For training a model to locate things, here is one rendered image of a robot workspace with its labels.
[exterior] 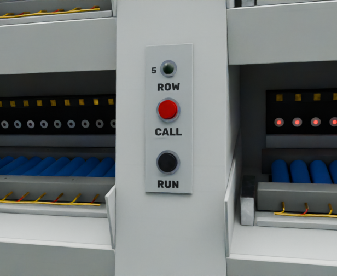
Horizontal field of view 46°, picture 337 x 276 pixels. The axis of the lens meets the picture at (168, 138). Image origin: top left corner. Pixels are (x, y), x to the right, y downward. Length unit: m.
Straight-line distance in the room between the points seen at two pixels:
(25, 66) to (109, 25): 0.09
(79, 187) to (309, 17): 0.27
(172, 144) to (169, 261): 0.10
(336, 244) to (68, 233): 0.24
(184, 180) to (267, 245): 0.09
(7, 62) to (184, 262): 0.25
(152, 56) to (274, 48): 0.10
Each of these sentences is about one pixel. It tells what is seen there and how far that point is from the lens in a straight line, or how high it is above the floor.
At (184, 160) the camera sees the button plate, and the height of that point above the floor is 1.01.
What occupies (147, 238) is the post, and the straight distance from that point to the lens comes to 0.34.
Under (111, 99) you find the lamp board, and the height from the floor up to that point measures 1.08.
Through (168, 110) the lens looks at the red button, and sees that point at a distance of 0.32.
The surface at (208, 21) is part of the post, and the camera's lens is 0.33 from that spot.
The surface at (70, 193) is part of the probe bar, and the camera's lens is 0.44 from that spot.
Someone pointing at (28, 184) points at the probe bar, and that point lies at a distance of 0.46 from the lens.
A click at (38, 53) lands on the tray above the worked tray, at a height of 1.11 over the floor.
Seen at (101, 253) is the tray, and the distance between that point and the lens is 0.36.
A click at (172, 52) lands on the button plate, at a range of 0.33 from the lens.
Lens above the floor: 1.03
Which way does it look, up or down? 1 degrees up
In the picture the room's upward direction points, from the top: straight up
